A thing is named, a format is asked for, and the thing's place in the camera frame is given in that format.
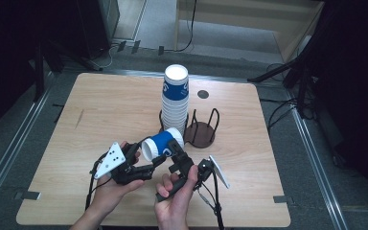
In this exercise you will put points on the light wooden platform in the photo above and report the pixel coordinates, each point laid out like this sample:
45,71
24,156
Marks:
236,22

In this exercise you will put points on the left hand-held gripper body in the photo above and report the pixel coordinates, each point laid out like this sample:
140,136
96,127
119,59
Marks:
131,174

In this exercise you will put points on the person's right hand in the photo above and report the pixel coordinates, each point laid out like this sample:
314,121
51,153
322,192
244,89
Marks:
174,207

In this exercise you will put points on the dark round table grommet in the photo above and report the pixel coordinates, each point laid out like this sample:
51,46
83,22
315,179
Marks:
202,94

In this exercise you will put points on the black plug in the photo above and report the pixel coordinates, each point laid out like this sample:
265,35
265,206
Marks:
121,46
161,50
135,47

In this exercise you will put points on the black tripod stand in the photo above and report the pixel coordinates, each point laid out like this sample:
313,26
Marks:
40,73
302,80

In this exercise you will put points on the dark brown double cup holder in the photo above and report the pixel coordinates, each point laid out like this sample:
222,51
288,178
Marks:
201,135

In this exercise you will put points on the metal floor rail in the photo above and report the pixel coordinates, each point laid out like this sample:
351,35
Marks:
12,153
319,172

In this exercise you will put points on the blue white paper cup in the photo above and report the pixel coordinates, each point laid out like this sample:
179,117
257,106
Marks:
159,143

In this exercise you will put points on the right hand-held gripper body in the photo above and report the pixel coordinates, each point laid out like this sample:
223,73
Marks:
182,163

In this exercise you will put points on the stack of paper cups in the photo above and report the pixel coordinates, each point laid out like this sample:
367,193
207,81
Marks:
174,105

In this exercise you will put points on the person's left hand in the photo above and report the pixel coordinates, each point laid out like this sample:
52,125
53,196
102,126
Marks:
111,195

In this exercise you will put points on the grey tape strip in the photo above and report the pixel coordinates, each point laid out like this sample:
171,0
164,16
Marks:
282,199
28,195

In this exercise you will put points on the black cabinet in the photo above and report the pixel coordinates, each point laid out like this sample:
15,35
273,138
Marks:
99,25

